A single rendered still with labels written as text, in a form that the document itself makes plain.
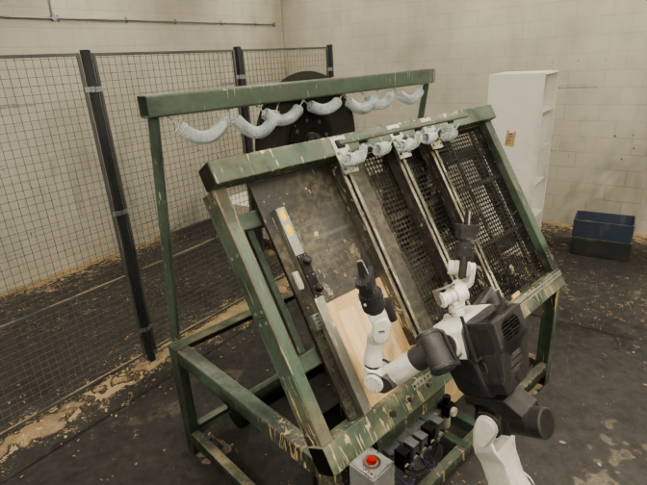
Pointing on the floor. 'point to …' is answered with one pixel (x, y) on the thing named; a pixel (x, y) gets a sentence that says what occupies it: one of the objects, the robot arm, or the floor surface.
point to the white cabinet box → (526, 127)
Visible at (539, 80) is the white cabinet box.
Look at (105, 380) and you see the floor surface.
